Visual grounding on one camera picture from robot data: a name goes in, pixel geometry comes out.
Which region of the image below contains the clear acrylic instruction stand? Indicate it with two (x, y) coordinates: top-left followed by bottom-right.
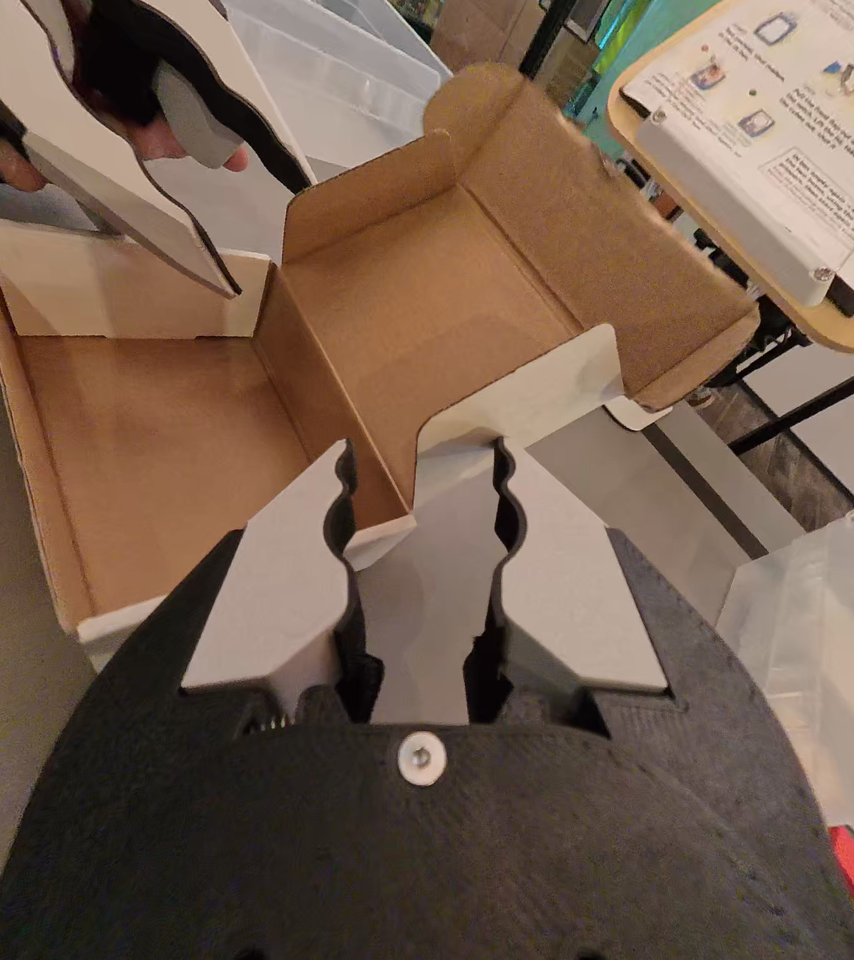
(620, 0), (854, 310)

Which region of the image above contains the closed brown cardboard box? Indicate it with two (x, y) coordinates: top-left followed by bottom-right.
(430, 0), (548, 73)

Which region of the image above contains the black side table base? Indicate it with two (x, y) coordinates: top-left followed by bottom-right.
(727, 330), (854, 456)

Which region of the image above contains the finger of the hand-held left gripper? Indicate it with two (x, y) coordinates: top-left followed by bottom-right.
(123, 0), (317, 194)
(0, 0), (242, 300)

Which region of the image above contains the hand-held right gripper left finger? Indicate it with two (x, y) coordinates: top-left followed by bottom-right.
(181, 439), (385, 726)

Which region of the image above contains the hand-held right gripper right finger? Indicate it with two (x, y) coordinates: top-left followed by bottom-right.
(463, 437), (669, 726)

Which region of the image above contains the brown cardboard box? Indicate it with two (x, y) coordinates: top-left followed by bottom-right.
(430, 0), (548, 73)
(0, 63), (763, 725)

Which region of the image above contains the person's left hand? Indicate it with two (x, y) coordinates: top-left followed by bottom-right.
(127, 120), (249, 175)

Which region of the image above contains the teal panel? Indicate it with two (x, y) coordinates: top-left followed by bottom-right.
(562, 0), (722, 151)

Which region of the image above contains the black pole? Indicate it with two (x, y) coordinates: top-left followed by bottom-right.
(520, 0), (579, 78)

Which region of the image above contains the clear plastic storage bin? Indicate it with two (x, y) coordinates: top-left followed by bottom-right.
(223, 0), (455, 183)
(715, 508), (854, 828)

